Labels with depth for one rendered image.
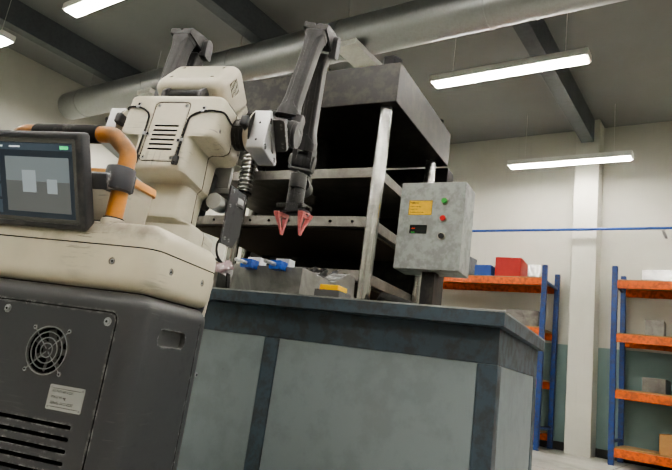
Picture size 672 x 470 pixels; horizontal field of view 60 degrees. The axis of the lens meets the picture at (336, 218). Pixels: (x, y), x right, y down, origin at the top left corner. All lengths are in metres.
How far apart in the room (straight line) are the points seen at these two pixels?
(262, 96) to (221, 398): 1.72
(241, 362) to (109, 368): 0.83
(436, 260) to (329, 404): 1.07
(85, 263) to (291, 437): 0.86
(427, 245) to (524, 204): 6.33
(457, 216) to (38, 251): 1.82
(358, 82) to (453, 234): 0.86
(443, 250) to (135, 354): 1.74
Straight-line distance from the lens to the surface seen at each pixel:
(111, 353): 1.06
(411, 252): 2.61
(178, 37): 2.05
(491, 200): 9.05
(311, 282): 1.85
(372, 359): 1.63
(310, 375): 1.71
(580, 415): 7.95
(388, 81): 2.78
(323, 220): 2.76
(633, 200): 8.57
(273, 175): 3.03
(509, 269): 8.05
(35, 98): 9.78
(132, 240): 1.08
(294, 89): 1.74
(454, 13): 5.41
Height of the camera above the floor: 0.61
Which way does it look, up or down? 14 degrees up
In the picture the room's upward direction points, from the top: 8 degrees clockwise
